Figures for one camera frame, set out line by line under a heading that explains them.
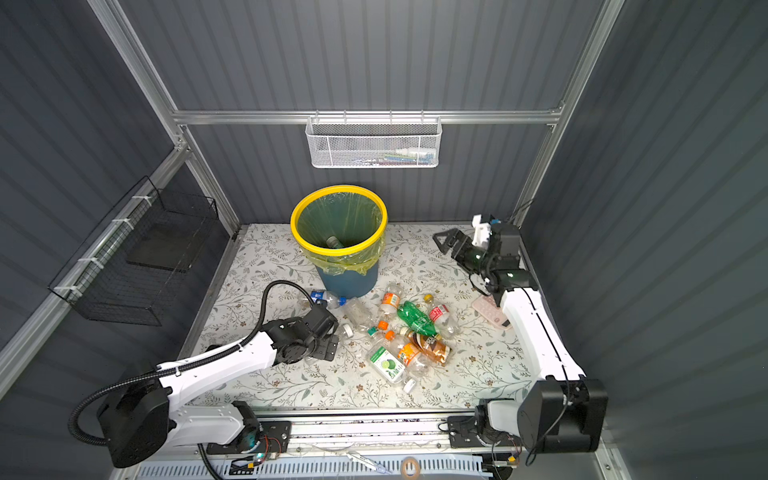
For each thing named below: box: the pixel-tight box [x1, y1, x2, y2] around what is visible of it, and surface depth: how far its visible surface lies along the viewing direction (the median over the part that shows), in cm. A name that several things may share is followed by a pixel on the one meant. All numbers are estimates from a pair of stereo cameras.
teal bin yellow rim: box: [290, 184, 389, 299], surface depth 92 cm
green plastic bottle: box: [397, 300, 438, 337], surface depth 92 cm
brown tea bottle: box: [401, 327, 450, 366], surface depth 85 cm
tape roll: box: [401, 456, 421, 480], surface depth 72 cm
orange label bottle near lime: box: [385, 330, 436, 379], surface depth 85 cm
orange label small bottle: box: [382, 284, 403, 316], surface depth 96 cm
